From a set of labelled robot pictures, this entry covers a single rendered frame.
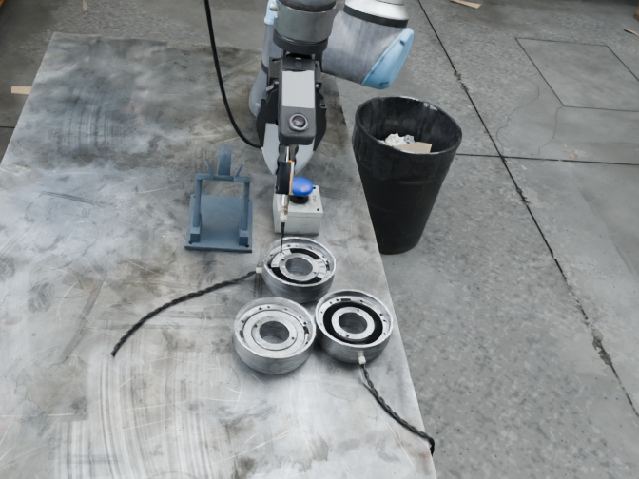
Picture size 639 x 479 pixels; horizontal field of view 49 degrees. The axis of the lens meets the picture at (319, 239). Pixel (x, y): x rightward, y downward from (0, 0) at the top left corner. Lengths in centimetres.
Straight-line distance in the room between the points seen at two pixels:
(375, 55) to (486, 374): 112
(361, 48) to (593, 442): 128
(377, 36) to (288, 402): 66
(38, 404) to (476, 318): 158
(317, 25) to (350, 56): 38
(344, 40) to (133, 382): 69
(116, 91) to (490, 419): 126
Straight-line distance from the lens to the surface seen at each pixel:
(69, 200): 116
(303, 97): 90
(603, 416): 216
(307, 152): 99
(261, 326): 93
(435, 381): 202
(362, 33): 126
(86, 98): 142
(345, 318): 97
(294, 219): 109
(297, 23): 89
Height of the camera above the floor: 151
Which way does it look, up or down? 40 degrees down
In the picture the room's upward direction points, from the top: 11 degrees clockwise
